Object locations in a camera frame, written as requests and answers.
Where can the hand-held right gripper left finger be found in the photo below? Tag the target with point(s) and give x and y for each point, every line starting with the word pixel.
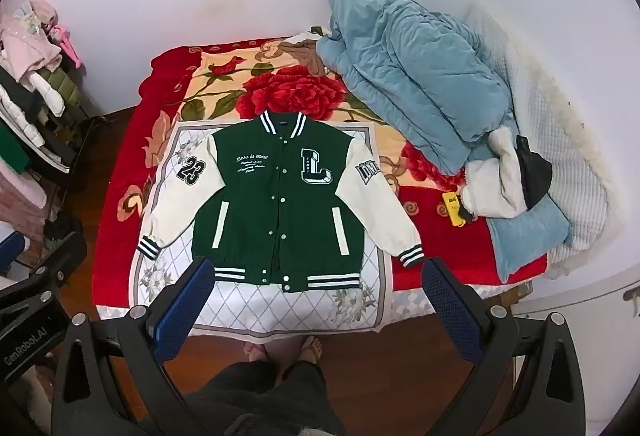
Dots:
pixel 182 311

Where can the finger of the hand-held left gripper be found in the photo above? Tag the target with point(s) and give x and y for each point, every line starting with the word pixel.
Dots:
pixel 65 253
pixel 11 251

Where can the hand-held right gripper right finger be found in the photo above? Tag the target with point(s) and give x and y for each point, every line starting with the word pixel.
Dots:
pixel 452 311

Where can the green and white varsity jacket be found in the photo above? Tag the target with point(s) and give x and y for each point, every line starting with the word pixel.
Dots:
pixel 280 216

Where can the black clothes rack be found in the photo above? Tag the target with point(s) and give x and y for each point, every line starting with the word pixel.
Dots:
pixel 65 140

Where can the white dotted cloth grey flowers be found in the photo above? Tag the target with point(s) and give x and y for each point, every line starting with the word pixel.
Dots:
pixel 260 308

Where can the person's left foot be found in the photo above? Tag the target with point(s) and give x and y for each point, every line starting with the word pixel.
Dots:
pixel 256 352

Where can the person's foot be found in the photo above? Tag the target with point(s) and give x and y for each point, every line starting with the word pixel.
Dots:
pixel 256 352
pixel 310 347

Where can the yellow small device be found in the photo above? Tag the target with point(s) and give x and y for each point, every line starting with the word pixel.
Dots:
pixel 451 211

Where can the light blue pillow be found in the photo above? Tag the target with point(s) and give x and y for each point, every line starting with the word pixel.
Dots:
pixel 525 236

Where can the person's dark grey trousers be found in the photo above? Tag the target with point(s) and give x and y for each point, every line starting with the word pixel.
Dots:
pixel 265 396

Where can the white fleece blanket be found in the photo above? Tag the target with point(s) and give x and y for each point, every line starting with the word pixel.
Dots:
pixel 500 188

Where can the person's right foot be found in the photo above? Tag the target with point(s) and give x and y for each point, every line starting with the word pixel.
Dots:
pixel 310 347

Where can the white puffer jacket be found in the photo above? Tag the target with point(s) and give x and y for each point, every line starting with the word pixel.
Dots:
pixel 30 115

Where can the black garment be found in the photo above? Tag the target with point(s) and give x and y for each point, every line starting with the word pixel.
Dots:
pixel 535 176

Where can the pink garment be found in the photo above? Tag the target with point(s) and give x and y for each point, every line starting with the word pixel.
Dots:
pixel 30 40

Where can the white quilted mattress cover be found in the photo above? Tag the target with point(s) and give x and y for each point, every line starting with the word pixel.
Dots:
pixel 560 115

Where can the light blue quilt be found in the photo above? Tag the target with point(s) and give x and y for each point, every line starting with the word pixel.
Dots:
pixel 415 80

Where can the red floral blanket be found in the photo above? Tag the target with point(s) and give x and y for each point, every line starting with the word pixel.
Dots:
pixel 280 90

